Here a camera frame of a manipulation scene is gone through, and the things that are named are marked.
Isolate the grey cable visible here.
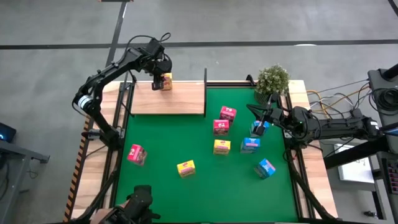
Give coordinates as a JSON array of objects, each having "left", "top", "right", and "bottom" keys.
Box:
[{"left": 306, "top": 79, "right": 371, "bottom": 94}]

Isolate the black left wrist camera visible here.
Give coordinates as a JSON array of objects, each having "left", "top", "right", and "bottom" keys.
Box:
[{"left": 146, "top": 37, "right": 165, "bottom": 59}]

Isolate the yellow black hazard tape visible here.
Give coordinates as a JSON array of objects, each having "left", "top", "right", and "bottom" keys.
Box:
[{"left": 63, "top": 116, "right": 94, "bottom": 222}]

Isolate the coiled black cable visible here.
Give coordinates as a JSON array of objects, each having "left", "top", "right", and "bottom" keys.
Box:
[{"left": 369, "top": 88, "right": 398, "bottom": 113}]

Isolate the red Froot Loops cereal box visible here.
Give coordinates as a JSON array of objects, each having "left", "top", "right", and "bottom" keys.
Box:
[
  {"left": 126, "top": 144, "right": 148, "bottom": 166},
  {"left": 219, "top": 105, "right": 238, "bottom": 123},
  {"left": 213, "top": 119, "right": 230, "bottom": 136}
]

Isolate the black device with blue light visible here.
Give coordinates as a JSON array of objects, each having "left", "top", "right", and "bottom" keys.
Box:
[{"left": 0, "top": 122, "right": 17, "bottom": 143}]

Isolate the white board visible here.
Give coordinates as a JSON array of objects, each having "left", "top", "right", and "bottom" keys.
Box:
[{"left": 334, "top": 143, "right": 376, "bottom": 184}]

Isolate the yellow Corn Pops cereal box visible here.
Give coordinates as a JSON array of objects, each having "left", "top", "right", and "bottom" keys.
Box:
[
  {"left": 161, "top": 72, "right": 174, "bottom": 91},
  {"left": 176, "top": 159, "right": 197, "bottom": 179},
  {"left": 213, "top": 139, "right": 231, "bottom": 156}
]

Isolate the blue Rice Krispies cereal box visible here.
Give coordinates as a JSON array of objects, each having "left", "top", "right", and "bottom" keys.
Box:
[
  {"left": 250, "top": 120, "right": 270, "bottom": 138},
  {"left": 253, "top": 158, "right": 277, "bottom": 180},
  {"left": 240, "top": 137, "right": 261, "bottom": 154}
]

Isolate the black laptop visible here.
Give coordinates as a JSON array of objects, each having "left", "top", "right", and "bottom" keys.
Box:
[{"left": 377, "top": 122, "right": 398, "bottom": 137}]

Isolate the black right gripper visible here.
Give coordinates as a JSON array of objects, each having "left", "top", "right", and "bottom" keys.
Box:
[{"left": 246, "top": 92, "right": 286, "bottom": 137}]

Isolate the black aluminium table frame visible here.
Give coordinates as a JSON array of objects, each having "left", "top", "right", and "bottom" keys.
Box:
[{"left": 70, "top": 74, "right": 338, "bottom": 224}]

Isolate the wooden shelf with black frame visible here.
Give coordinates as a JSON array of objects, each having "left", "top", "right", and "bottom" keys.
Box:
[{"left": 119, "top": 67, "right": 208, "bottom": 118}]

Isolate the black keyboard with pink keys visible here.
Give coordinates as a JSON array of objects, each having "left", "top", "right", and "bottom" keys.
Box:
[{"left": 385, "top": 157, "right": 398, "bottom": 194}]

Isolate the potted plant in striped pot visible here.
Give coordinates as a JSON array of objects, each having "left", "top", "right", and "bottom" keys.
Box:
[{"left": 254, "top": 63, "right": 292, "bottom": 106}]

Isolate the green table mat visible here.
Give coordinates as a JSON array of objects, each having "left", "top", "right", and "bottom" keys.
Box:
[{"left": 112, "top": 87, "right": 299, "bottom": 223}]

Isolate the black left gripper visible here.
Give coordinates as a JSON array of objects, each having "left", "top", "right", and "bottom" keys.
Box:
[{"left": 148, "top": 57, "right": 173, "bottom": 91}]

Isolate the orange cable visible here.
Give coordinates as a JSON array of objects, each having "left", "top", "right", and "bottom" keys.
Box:
[{"left": 306, "top": 85, "right": 371, "bottom": 113}]

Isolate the grey metal desk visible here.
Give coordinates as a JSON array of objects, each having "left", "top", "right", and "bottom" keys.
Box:
[{"left": 0, "top": 139, "right": 50, "bottom": 224}]

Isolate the grey equipment cart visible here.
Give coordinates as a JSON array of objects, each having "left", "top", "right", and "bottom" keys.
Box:
[{"left": 367, "top": 63, "right": 398, "bottom": 125}]

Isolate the black metal beam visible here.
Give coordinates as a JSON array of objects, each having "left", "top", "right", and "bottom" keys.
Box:
[{"left": 323, "top": 123, "right": 398, "bottom": 169}]

